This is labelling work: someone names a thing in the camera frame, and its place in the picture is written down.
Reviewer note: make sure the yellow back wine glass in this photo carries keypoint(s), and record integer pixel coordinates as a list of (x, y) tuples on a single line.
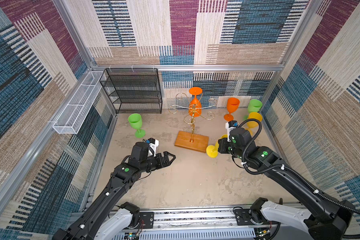
[(212, 150)]

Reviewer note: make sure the black mesh shelf rack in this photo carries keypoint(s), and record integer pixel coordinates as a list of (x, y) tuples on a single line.
[(133, 90)]

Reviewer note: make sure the orange wine glass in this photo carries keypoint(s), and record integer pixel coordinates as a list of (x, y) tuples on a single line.
[(232, 106), (194, 108)]

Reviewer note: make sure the yellow front wine glass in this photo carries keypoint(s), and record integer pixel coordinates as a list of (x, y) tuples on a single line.
[(252, 126)]

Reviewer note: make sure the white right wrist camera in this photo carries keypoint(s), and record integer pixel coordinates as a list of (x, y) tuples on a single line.
[(229, 127)]

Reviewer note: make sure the orange back wine glass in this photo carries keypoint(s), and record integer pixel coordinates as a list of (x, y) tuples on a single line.
[(194, 108)]

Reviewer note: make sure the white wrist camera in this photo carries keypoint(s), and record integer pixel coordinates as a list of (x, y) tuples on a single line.
[(153, 145), (229, 127)]

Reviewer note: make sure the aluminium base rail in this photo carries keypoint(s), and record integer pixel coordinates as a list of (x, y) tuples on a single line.
[(209, 223)]

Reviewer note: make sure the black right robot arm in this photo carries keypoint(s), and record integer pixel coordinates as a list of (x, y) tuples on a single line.
[(325, 218)]

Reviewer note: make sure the orange front wine glass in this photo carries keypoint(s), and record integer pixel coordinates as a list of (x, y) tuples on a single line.
[(232, 106)]

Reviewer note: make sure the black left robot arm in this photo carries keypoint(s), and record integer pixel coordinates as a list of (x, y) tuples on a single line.
[(142, 159)]

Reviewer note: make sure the white mesh wall basket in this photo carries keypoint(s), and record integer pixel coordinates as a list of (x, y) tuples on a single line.
[(75, 112)]

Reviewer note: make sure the gold wire wine glass rack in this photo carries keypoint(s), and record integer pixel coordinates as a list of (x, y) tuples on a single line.
[(190, 140)]

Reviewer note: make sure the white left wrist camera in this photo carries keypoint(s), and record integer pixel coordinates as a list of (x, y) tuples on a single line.
[(153, 145)]

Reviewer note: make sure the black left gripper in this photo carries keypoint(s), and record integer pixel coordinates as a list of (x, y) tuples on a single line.
[(160, 164)]

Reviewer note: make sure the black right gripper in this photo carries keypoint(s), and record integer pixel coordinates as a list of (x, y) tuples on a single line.
[(222, 142)]

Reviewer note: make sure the green wine glass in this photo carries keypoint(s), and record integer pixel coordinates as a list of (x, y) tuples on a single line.
[(254, 106), (136, 123)]

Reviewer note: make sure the yellow wine glass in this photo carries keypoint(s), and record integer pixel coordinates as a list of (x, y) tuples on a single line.
[(252, 126), (212, 150)]

